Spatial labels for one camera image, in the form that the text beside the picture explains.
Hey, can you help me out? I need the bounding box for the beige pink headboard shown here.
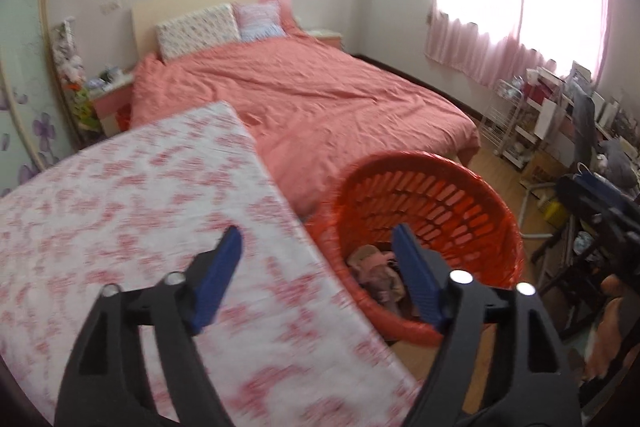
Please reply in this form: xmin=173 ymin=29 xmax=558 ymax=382
xmin=131 ymin=0 xmax=292 ymax=64

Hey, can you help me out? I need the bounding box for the pink white nightstand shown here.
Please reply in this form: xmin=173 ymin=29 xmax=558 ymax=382
xmin=89 ymin=74 xmax=136 ymax=138

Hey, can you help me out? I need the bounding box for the flower print sliding wardrobe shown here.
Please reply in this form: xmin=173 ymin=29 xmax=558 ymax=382
xmin=0 ymin=0 xmax=82 ymax=198

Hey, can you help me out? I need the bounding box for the pale wooden nightstand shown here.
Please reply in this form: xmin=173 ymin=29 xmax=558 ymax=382
xmin=304 ymin=29 xmax=344 ymax=53

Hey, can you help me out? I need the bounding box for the pink floral tablecloth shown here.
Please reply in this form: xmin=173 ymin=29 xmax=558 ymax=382
xmin=0 ymin=101 xmax=427 ymax=427

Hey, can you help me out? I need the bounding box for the floral print pillow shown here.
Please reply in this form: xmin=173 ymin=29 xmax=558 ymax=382
xmin=155 ymin=3 xmax=242 ymax=60

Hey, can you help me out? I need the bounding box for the pink striped pillow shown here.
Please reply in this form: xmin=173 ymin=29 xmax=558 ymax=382
xmin=232 ymin=0 xmax=289 ymax=42

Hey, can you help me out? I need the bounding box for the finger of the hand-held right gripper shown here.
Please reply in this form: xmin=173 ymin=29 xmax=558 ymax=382
xmin=555 ymin=174 xmax=627 ymax=222

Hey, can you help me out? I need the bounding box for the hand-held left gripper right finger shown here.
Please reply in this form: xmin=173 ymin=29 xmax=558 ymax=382
xmin=391 ymin=223 xmax=584 ymax=427

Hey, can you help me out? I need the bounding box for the orange soft object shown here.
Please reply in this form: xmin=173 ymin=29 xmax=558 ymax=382
xmin=584 ymin=274 xmax=627 ymax=381

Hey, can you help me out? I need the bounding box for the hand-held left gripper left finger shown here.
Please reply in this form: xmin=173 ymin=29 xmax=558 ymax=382
xmin=54 ymin=225 xmax=245 ymax=427

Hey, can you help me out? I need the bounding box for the plush toy display tube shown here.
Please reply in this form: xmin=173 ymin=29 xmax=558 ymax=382
xmin=52 ymin=20 xmax=99 ymax=144

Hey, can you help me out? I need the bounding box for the white wire rack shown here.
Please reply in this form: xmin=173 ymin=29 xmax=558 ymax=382
xmin=479 ymin=78 xmax=532 ymax=171

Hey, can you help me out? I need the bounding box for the orange plastic basket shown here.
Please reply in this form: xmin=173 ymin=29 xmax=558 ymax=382
xmin=307 ymin=150 xmax=525 ymax=349

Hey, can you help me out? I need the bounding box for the grey office chair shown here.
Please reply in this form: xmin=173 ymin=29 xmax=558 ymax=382
xmin=520 ymin=84 xmax=601 ymax=248

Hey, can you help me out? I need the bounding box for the cream white cloth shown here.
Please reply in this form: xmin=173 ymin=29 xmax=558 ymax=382
xmin=347 ymin=244 xmax=407 ymax=314

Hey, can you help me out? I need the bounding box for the bed with salmon duvet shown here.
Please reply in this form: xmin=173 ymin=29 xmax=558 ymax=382
xmin=130 ymin=26 xmax=481 ymax=219

